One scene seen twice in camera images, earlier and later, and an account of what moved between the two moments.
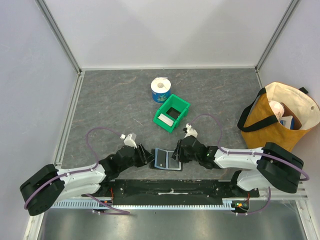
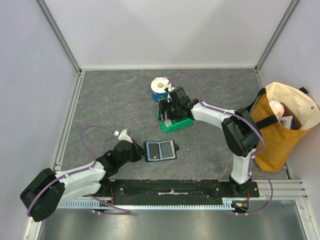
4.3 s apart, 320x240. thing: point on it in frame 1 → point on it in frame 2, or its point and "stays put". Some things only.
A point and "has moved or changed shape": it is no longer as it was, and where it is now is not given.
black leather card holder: (163, 160) → (160, 150)
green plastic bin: (173, 108) has moved or changed shape
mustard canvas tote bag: (258, 125) stays put
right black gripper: (183, 150) → (165, 111)
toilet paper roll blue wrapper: (161, 89) stays put
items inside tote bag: (285, 116) stays put
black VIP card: (161, 158) → (153, 151)
